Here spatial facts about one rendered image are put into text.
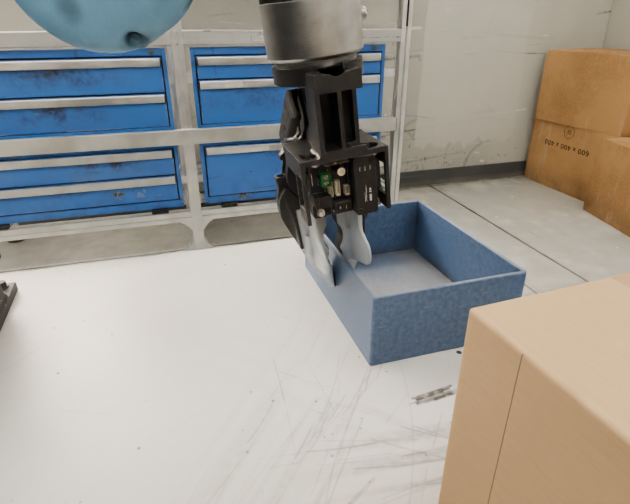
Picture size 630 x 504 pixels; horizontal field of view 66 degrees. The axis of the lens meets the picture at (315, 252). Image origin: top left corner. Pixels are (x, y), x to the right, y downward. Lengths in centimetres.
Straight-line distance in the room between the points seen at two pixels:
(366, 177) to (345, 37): 10
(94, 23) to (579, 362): 23
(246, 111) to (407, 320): 152
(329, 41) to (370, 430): 28
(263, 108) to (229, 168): 26
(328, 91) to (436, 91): 277
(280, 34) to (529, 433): 29
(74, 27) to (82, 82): 161
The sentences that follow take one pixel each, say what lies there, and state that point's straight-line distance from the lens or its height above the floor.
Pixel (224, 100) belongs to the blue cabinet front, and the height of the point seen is 70.
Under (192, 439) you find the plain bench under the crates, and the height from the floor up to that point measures 70.
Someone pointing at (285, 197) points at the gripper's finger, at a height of 83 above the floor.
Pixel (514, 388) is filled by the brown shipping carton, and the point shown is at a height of 84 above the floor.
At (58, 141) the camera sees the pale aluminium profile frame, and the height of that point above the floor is 60.
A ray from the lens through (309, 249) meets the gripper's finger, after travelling 46.
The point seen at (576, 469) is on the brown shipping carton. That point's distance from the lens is 21.
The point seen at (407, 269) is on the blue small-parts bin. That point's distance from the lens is 59.
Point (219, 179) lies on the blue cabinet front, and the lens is 191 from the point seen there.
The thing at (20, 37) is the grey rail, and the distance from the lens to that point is 184.
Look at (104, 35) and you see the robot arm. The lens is 24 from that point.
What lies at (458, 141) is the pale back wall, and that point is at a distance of 328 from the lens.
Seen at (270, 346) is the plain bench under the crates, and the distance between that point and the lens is 46.
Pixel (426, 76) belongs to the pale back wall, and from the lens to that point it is 308.
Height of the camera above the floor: 98
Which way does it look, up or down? 26 degrees down
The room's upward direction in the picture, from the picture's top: straight up
